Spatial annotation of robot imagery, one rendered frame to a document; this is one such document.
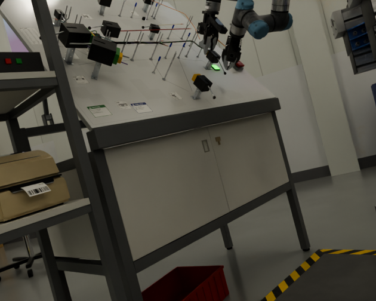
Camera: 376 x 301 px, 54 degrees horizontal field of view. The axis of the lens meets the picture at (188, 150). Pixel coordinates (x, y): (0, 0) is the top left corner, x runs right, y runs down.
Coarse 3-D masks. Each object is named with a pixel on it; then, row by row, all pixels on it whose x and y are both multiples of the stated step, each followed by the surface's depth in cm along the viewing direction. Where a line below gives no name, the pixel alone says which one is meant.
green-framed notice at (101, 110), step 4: (88, 108) 126; (92, 108) 127; (96, 108) 128; (100, 108) 128; (104, 108) 130; (92, 112) 125; (96, 112) 126; (100, 112) 127; (104, 112) 128; (108, 112) 129; (96, 116) 124; (100, 116) 125
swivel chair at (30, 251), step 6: (24, 240) 340; (30, 246) 341; (30, 252) 340; (18, 258) 354; (24, 258) 346; (30, 258) 336; (36, 258) 341; (12, 264) 331; (18, 264) 334; (30, 264) 313; (0, 270) 325; (6, 270) 328; (30, 270) 312; (30, 276) 311
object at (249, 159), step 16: (208, 128) 163; (224, 128) 171; (240, 128) 180; (256, 128) 189; (272, 128) 200; (224, 144) 169; (240, 144) 177; (256, 144) 187; (272, 144) 197; (224, 160) 167; (240, 160) 175; (256, 160) 184; (272, 160) 194; (224, 176) 165; (240, 176) 173; (256, 176) 182; (272, 176) 192; (224, 192) 164; (240, 192) 171; (256, 192) 180
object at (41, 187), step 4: (36, 184) 105; (40, 184) 105; (44, 184) 105; (24, 188) 101; (28, 188) 102; (32, 188) 102; (36, 188) 103; (40, 188) 103; (44, 188) 104; (48, 188) 104; (28, 192) 100; (32, 192) 101; (36, 192) 101; (40, 192) 102; (44, 192) 102
